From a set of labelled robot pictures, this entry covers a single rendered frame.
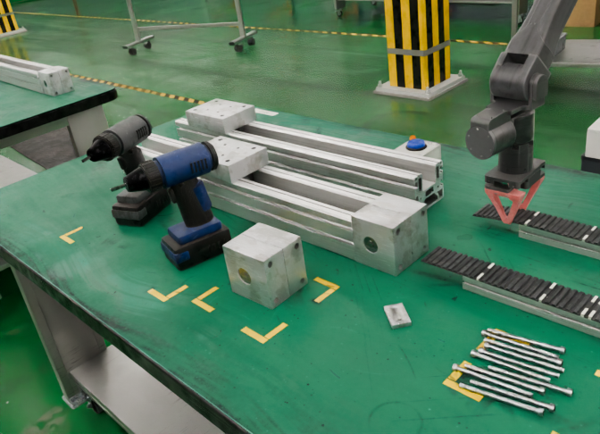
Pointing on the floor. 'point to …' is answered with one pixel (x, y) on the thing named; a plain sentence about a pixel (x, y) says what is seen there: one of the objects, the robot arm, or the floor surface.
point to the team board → (188, 25)
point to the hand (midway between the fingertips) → (513, 212)
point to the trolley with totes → (578, 53)
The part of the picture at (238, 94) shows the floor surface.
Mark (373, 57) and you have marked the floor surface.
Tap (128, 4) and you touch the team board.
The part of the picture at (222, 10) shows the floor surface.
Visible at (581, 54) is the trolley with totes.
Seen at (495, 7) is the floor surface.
